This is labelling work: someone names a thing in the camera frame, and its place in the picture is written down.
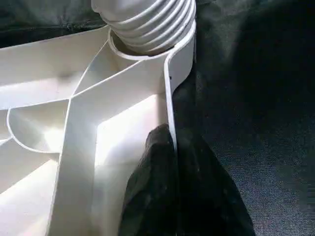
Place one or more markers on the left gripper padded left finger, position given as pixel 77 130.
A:
pixel 152 196

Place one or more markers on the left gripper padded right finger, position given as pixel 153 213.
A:
pixel 206 206

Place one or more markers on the white plastic table leg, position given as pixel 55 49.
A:
pixel 147 22

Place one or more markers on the black work mat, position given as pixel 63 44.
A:
pixel 266 123

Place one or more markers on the white plastic table top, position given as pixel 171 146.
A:
pixel 49 73

